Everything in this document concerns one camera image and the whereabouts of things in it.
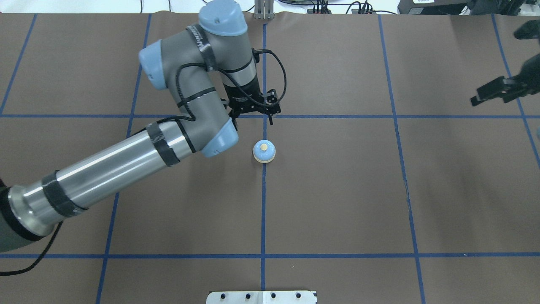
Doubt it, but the blue call bell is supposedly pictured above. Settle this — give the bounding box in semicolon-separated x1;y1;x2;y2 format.
251;140;276;163

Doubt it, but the aluminium frame post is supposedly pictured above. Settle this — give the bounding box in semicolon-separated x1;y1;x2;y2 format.
254;0;275;21

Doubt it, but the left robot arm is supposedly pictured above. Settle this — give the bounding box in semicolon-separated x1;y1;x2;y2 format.
1;0;283;252

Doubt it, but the black box on desk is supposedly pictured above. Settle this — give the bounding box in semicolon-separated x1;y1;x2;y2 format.
397;0;524;16

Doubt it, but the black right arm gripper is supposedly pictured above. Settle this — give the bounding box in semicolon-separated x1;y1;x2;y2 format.
470;20;540;107

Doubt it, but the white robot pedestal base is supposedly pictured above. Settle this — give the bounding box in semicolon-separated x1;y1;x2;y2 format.
206;290;318;304

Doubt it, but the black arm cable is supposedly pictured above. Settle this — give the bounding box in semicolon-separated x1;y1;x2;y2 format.
175;49;287;123

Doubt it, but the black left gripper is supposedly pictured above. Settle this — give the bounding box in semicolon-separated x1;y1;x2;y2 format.
222;78;281;130

